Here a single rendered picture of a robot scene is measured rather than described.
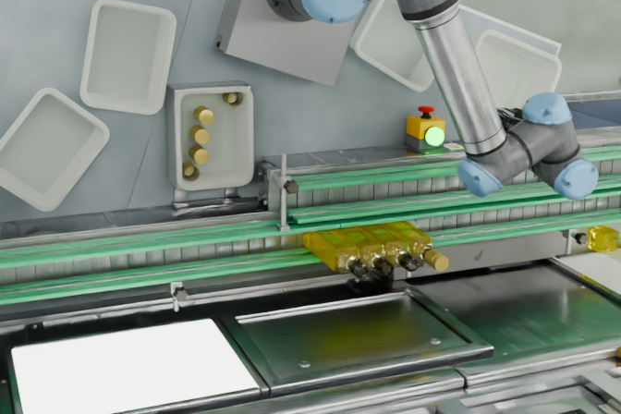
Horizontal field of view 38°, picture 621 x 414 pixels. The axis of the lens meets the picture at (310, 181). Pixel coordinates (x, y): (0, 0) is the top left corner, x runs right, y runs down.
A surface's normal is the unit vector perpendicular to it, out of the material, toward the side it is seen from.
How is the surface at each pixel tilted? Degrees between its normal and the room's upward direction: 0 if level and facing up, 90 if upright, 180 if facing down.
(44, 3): 0
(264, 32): 1
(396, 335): 90
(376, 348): 90
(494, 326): 90
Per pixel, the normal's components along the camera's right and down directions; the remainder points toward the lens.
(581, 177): 0.32, 0.40
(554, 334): 0.01, -0.96
